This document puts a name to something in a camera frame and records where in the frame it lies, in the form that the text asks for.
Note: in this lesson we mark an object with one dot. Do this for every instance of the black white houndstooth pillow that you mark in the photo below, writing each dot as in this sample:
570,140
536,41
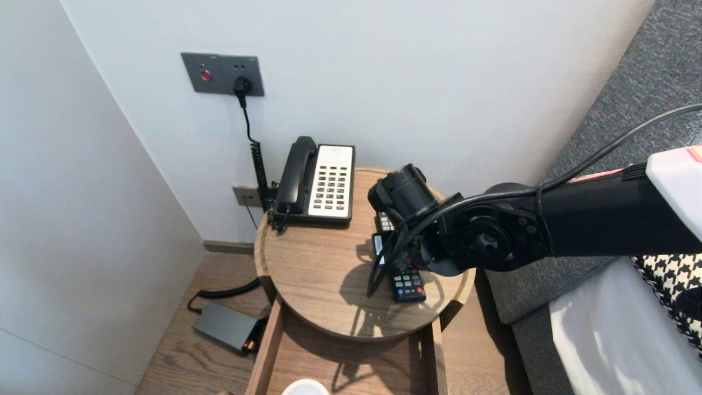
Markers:
669,274

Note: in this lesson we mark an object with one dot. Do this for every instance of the small grey wall jack plate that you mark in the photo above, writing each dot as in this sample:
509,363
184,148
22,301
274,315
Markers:
244,196

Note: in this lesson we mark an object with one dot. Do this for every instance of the grey wall socket plate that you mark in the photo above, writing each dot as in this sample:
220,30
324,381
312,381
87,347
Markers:
241,71

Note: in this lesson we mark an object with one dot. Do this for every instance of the round wooden bedside table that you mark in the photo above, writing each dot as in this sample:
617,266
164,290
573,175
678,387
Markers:
307,263

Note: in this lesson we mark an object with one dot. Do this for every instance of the white round puck device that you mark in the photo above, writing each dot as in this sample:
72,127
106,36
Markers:
304,388

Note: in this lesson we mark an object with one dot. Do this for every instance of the grey switch plate red button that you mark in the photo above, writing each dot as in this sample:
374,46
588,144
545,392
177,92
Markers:
202,74

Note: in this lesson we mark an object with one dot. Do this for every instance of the white bed sheet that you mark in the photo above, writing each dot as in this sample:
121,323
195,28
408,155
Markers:
603,340

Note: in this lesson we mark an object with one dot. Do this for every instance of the thin black phone line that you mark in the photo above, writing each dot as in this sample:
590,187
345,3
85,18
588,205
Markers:
251,216

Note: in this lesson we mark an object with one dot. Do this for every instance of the grey fabric bed frame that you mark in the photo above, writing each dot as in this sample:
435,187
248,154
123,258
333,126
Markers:
540,356

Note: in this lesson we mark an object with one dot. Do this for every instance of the black TV remote control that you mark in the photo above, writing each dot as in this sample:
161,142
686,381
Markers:
408,288

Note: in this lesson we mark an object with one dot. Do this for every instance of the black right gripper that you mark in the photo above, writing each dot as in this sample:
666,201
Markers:
378,244

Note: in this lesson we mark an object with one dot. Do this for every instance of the grey power adapter box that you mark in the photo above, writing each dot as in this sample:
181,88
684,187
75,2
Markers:
225,326

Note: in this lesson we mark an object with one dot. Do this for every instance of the grey fabric headboard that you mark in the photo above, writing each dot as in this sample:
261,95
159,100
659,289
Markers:
630,82

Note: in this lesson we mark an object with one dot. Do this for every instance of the black telephone handset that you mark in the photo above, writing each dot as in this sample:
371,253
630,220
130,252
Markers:
293,175

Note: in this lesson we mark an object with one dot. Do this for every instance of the curved front wooden drawer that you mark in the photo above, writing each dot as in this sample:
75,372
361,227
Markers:
269,351

